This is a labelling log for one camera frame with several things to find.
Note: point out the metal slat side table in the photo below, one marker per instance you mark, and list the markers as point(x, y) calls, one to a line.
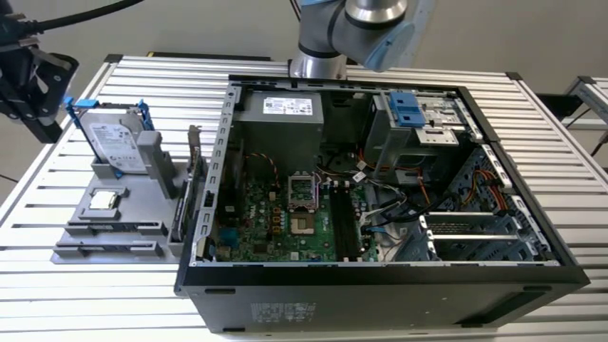
point(588, 89)

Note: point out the black open PC case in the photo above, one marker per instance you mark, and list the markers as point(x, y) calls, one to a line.
point(380, 303)

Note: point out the blue drive bay latch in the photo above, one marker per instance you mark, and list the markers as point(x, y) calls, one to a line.
point(405, 107)

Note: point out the grey power supply unit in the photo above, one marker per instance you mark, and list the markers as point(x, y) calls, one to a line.
point(280, 142)

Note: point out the green motherboard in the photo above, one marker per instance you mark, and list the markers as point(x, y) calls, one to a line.
point(256, 235)

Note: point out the grey parts rack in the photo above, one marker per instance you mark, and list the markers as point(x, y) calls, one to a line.
point(137, 210)

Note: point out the silver CPU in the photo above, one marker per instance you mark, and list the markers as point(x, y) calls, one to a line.
point(102, 199)

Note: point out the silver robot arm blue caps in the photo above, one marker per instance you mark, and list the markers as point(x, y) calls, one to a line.
point(328, 32)

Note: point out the blue RAM stick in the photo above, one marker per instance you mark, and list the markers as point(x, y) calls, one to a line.
point(104, 246)

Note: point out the CPU socket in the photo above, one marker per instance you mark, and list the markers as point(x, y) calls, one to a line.
point(302, 224)

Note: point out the graphics card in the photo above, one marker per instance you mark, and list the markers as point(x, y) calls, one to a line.
point(194, 160)

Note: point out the hard disk in blue carrier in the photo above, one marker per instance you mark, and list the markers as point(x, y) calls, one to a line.
point(110, 142)

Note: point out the grey metal disk bay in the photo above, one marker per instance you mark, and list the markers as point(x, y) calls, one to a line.
point(474, 228)

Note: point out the metal drive cage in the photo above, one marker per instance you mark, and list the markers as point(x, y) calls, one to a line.
point(393, 146)

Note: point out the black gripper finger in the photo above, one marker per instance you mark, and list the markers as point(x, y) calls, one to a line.
point(13, 112)
point(56, 82)

